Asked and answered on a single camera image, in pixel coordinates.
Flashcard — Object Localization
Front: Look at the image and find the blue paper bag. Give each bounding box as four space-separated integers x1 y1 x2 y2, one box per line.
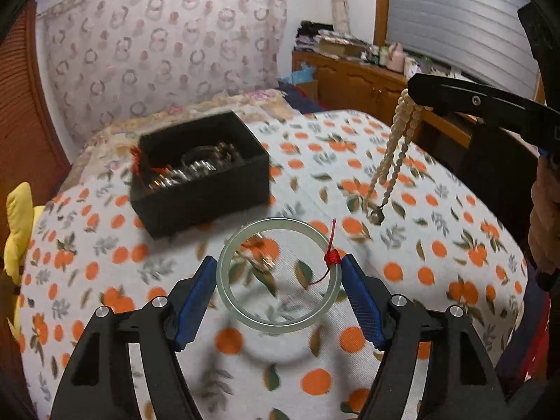
278 63 318 86

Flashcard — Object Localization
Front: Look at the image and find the floral blanket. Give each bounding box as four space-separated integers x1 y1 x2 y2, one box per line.
72 88 302 171

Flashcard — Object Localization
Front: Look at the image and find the stack of folded clothes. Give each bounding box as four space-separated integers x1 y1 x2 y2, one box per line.
294 20 333 53

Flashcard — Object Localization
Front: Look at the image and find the cardboard box with cloth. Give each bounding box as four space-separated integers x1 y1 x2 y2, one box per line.
317 30 372 60

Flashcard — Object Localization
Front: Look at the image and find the small metal trinket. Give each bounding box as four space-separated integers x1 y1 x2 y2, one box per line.
243 236 278 273

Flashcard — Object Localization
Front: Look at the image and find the person's right hand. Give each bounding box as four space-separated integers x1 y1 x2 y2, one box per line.
528 153 560 292

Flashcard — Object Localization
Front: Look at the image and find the cream side curtain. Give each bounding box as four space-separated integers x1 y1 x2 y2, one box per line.
321 0 353 36

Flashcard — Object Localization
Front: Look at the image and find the dark blue bedding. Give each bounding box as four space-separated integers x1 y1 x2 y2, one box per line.
280 83 325 114

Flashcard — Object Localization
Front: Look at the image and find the pink kettle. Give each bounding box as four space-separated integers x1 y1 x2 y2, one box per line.
387 43 405 73

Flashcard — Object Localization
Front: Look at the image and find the group of small bottles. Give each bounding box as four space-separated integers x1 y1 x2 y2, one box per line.
362 44 390 67

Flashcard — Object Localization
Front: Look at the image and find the pale green jade bangle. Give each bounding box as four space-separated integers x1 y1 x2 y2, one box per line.
216 218 343 328

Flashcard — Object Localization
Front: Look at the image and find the red garment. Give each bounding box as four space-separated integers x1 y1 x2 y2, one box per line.
499 289 552 399

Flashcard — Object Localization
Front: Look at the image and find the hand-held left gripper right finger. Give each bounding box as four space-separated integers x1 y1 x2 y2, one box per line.
341 253 508 420

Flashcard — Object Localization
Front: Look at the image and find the wooden sideboard cabinet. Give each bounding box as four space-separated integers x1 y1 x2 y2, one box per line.
291 50 473 149

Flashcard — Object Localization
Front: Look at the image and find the red cord bracelet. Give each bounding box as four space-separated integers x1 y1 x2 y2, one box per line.
130 146 152 178

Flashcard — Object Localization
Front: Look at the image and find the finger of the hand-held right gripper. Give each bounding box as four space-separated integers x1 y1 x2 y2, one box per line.
407 73 560 143

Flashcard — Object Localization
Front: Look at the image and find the ring patterned sheer curtain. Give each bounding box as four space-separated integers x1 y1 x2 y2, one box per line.
37 0 289 149

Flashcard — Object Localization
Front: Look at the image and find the wooden window frame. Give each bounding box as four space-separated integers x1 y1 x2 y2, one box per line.
373 0 391 49

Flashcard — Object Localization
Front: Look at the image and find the heap of mixed jewelry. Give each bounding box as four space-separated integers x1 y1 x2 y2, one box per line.
142 140 246 193

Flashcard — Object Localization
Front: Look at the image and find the grey window blind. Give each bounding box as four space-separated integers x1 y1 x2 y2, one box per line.
387 0 543 97

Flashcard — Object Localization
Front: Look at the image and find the yellow plush toy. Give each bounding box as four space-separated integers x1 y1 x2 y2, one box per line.
3 182 44 342

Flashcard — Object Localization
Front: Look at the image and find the black cardboard box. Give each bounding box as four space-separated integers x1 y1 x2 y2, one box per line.
127 111 271 240

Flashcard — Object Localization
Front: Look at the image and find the cream pearl necklace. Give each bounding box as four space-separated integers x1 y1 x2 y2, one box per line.
366 89 424 226

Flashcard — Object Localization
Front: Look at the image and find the wooden louvered wardrobe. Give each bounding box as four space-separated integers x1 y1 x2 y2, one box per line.
0 0 73 211

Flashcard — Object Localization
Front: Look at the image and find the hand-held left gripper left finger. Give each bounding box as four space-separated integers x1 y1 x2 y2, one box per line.
51 256 218 420

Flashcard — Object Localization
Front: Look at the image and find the orange fruit print bedsheet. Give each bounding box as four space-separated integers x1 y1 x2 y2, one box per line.
17 109 530 420

